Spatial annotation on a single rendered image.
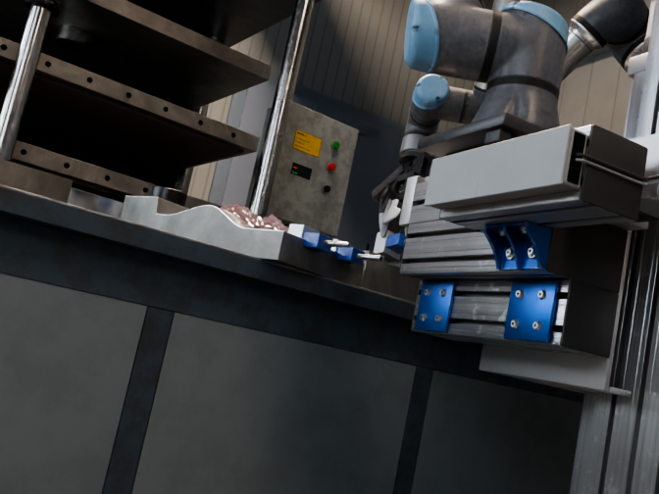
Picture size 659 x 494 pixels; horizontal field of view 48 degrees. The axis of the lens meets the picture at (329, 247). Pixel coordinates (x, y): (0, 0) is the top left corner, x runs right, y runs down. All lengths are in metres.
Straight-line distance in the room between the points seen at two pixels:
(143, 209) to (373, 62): 3.25
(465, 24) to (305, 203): 1.40
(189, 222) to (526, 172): 0.83
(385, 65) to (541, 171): 3.95
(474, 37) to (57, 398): 0.89
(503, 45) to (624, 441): 0.62
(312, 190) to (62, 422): 1.47
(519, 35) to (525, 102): 0.11
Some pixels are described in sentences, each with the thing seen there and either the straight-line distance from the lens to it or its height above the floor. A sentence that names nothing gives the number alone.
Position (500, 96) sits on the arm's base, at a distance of 1.22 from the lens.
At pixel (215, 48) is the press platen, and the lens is 2.42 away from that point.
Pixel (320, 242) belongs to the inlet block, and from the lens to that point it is 1.37.
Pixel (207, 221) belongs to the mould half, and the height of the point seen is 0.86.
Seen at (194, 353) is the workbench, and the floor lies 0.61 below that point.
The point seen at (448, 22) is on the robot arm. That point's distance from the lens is 1.24.
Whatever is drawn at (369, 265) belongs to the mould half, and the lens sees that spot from 1.59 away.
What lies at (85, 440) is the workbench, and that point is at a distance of 1.33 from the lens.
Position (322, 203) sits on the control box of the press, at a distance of 2.57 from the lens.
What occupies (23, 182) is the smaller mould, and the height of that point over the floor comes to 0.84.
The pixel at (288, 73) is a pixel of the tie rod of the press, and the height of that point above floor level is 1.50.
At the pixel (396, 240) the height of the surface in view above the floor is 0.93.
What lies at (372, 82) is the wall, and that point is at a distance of 4.71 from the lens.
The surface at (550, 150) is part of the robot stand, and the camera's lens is 0.87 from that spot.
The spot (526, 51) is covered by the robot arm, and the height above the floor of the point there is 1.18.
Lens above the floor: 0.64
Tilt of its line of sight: 9 degrees up
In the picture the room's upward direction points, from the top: 12 degrees clockwise
